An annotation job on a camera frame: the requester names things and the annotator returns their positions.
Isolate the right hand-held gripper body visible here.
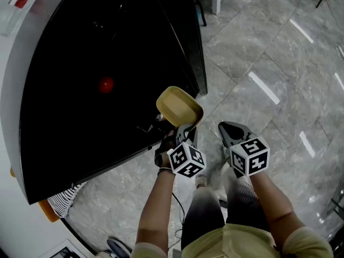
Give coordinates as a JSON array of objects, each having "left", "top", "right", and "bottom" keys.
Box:
[{"left": 224, "top": 129, "right": 271, "bottom": 178}]

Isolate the metal rack frame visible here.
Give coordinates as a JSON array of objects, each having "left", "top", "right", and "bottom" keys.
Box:
[{"left": 322, "top": 195, "right": 344, "bottom": 233}]

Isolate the black and white striped blanket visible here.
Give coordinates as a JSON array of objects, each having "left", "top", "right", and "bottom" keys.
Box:
[{"left": 47, "top": 181, "right": 89, "bottom": 219}]

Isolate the person's cream knit sweater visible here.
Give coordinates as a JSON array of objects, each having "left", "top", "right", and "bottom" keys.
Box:
[{"left": 130, "top": 223, "right": 334, "bottom": 258}]

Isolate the orange sofa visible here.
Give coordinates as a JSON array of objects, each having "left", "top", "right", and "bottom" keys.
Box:
[{"left": 10, "top": 167, "right": 60, "bottom": 223}]

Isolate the black stool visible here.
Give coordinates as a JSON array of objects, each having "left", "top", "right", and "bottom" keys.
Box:
[{"left": 193, "top": 0, "right": 207, "bottom": 27}]

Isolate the yellow plastic bowl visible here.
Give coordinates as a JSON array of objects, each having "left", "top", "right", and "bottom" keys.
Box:
[{"left": 156, "top": 85, "right": 204, "bottom": 128}]

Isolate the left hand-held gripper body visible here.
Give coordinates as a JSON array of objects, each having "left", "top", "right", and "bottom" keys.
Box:
[{"left": 167, "top": 140, "right": 207, "bottom": 178}]

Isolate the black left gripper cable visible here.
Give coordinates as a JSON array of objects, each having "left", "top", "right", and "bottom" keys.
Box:
[{"left": 168, "top": 192, "right": 186, "bottom": 251}]

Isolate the person's left forearm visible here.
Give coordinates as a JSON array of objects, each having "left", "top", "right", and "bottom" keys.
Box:
[{"left": 135, "top": 170, "right": 177, "bottom": 254}]

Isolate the person's left fluffy slipper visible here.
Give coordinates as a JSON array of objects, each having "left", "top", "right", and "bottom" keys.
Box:
[{"left": 195, "top": 175, "right": 208, "bottom": 189}]

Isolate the red tomato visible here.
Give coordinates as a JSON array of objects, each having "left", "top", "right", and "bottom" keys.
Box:
[{"left": 97, "top": 76, "right": 115, "bottom": 94}]

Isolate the person's right forearm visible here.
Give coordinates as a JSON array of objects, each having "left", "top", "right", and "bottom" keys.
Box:
[{"left": 249, "top": 170, "right": 306, "bottom": 249}]

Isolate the dark grey oval device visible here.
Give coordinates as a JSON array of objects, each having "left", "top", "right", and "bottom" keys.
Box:
[{"left": 106, "top": 238, "right": 133, "bottom": 258}]

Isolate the person's left hand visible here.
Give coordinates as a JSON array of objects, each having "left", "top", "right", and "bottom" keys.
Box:
[{"left": 154, "top": 135, "right": 177, "bottom": 169}]

